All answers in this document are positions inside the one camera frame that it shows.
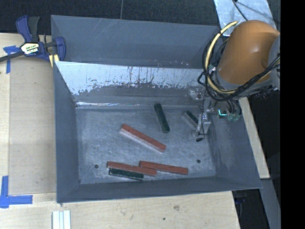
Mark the pale wood board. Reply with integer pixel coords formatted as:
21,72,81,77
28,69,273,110
8,56,58,196

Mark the dark green flat block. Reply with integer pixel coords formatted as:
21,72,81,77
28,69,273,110
182,110,200,131
108,167,145,181
153,103,171,134

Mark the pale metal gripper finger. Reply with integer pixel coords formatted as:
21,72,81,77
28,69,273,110
202,121,212,135
191,114,206,137

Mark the black cylinder on white bracket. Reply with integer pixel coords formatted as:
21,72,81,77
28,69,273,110
189,87,206,143

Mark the grey metal bin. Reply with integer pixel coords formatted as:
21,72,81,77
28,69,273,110
50,14,263,204

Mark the red-brown flat block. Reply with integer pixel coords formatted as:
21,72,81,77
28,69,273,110
106,161,158,177
138,160,189,176
119,124,167,154

